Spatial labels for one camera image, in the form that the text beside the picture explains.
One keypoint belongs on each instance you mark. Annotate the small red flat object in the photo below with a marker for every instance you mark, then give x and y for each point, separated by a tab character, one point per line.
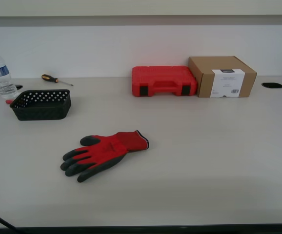
9	102

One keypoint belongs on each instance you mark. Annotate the black perforated plastic basket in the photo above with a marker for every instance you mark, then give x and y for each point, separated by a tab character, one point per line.
41	111

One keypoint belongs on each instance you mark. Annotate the orange and black screwdriver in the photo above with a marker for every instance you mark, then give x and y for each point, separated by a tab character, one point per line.
49	78

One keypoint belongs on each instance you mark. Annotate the clear plastic water bottle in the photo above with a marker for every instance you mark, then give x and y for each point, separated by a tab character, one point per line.
2	78

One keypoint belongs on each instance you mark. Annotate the red and black work glove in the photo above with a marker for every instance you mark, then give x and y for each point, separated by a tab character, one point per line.
106	150

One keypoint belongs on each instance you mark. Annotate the red plastic tool case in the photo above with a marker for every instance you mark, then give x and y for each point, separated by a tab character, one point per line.
163	80

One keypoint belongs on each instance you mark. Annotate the brown cardboard box white label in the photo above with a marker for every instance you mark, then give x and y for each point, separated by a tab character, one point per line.
204	80

